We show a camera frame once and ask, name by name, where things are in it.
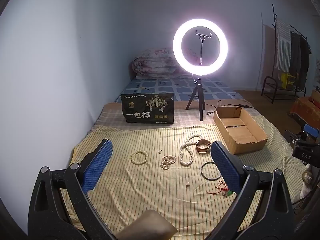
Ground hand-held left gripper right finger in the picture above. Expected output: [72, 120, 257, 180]
[207, 141, 294, 240]

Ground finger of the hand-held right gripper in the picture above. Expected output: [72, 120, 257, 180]
[284, 129, 304, 152]
[303, 124, 320, 139]

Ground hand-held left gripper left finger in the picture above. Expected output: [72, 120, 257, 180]
[28, 138, 118, 240]

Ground dark thin bangle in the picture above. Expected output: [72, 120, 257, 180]
[201, 162, 222, 180]

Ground red string jade pendant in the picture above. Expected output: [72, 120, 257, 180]
[205, 180, 233, 197]

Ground brown strap wristwatch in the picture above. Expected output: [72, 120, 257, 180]
[196, 139, 212, 153]

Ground cardboard box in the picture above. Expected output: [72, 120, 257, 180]
[213, 106, 268, 155]

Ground cream bead bracelet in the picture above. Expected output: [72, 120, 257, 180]
[130, 151, 148, 166]

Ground long twisted pearl necklace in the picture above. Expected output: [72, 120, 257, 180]
[179, 134, 202, 167]

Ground small pearl strand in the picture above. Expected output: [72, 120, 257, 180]
[160, 155, 177, 170]

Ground orange box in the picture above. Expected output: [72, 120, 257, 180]
[290, 90, 320, 128]

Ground pink checked blanket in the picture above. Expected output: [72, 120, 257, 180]
[91, 102, 263, 132]

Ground yellow box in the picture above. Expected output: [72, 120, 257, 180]
[280, 72, 297, 89]

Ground black clothes rack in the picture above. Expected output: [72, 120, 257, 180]
[261, 4, 310, 103]

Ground yellow striped sheet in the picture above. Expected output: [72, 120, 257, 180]
[61, 125, 307, 240]

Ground black snack bag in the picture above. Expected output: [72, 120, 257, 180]
[121, 93, 175, 125]

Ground black tripod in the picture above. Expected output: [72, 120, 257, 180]
[185, 74, 207, 122]

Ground dark hanging clothes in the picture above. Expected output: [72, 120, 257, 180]
[290, 31, 310, 88]

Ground striped towel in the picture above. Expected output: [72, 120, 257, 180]
[275, 17, 292, 70]

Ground folded floral quilt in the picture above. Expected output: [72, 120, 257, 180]
[132, 47, 198, 79]

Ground phone holder pole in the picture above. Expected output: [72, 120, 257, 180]
[195, 29, 213, 67]

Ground black power cable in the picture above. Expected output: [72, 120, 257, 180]
[206, 99, 253, 116]

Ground ring light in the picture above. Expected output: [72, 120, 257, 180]
[173, 18, 228, 76]

